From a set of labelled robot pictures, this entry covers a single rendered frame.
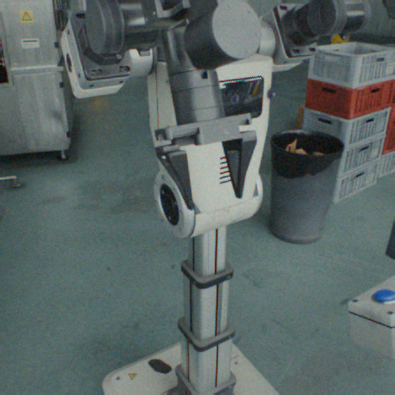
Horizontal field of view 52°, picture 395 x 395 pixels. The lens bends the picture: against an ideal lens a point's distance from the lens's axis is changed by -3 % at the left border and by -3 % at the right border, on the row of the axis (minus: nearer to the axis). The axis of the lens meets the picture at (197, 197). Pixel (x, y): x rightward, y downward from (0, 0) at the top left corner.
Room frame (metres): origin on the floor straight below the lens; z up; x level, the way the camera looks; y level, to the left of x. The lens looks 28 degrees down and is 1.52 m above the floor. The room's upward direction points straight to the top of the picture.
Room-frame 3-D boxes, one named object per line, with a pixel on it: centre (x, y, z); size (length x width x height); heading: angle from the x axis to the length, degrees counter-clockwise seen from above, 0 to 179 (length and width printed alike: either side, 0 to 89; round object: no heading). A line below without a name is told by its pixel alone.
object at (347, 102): (3.09, -1.16, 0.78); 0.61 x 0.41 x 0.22; 128
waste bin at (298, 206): (2.38, -0.67, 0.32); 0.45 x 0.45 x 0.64
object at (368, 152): (3.08, -1.15, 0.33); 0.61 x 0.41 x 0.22; 128
